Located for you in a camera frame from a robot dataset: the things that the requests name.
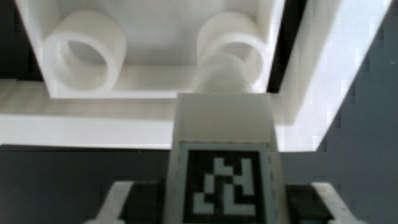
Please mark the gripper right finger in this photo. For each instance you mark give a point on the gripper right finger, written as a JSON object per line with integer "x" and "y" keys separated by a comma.
{"x": 334, "y": 204}

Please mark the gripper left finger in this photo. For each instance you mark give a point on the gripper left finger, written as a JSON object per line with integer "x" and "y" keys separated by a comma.
{"x": 112, "y": 206}

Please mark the white chair leg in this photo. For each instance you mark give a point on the white chair leg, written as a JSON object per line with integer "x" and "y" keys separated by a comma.
{"x": 224, "y": 186}

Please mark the white U-shaped fence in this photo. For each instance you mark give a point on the white U-shaped fence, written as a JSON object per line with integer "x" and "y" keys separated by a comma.
{"x": 324, "y": 39}

